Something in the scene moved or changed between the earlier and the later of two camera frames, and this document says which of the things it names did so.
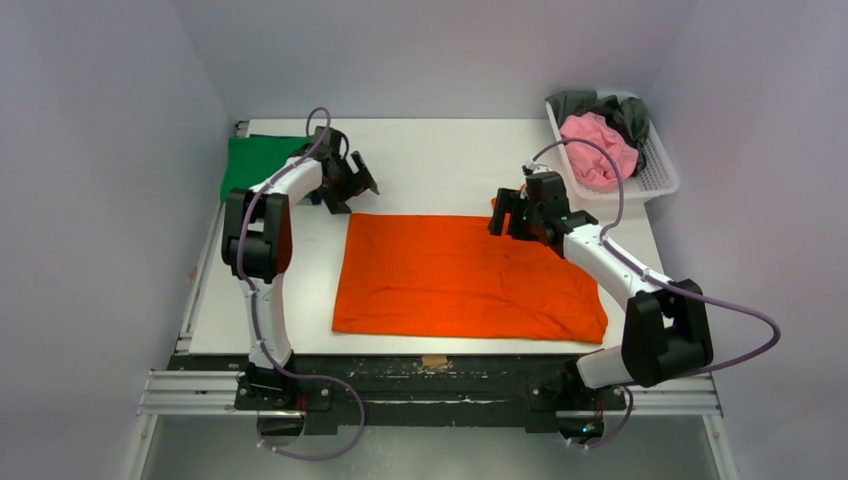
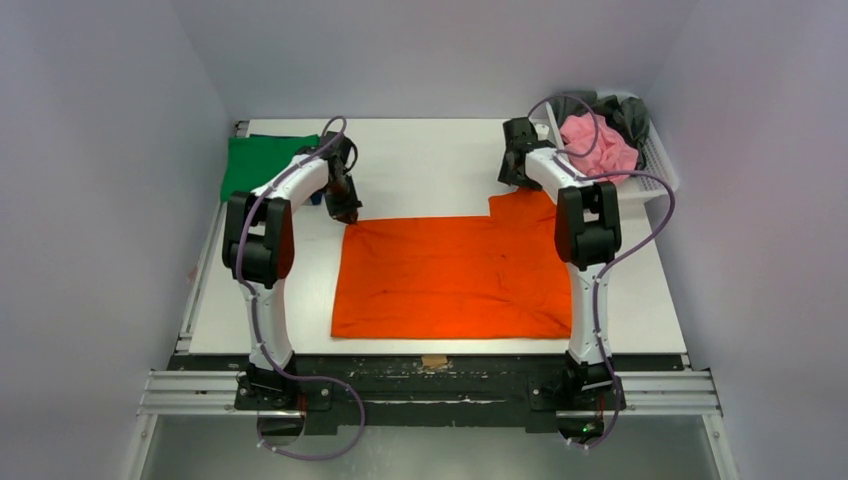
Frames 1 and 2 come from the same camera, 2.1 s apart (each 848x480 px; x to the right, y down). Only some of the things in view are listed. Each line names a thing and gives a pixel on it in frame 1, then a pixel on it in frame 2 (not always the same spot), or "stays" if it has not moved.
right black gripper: x=515 y=215 → x=510 y=172
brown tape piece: x=434 y=360 stays
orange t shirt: x=436 y=274 stays
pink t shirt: x=591 y=168 stays
